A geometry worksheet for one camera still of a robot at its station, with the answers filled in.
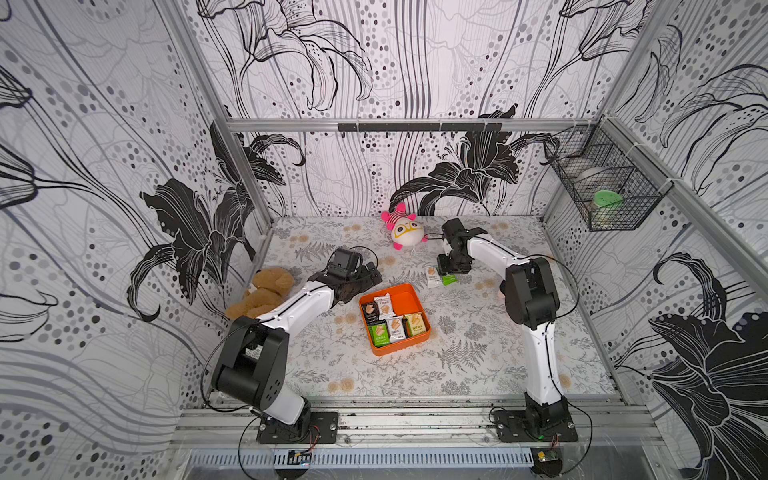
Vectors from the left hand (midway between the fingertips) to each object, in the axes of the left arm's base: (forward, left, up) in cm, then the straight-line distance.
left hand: (374, 285), depth 91 cm
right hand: (+13, -26, -8) cm, 31 cm away
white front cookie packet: (-11, -7, -6) cm, 15 cm away
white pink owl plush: (+25, -10, -1) cm, 27 cm away
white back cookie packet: (-4, -3, -5) cm, 8 cm away
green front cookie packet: (-13, -2, -5) cm, 14 cm away
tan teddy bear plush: (-1, +32, 0) cm, 32 cm away
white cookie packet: (+8, -20, -7) cm, 22 cm away
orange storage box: (0, -10, -7) cm, 12 cm away
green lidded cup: (+12, -63, +23) cm, 68 cm away
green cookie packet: (+8, -25, -7) cm, 27 cm away
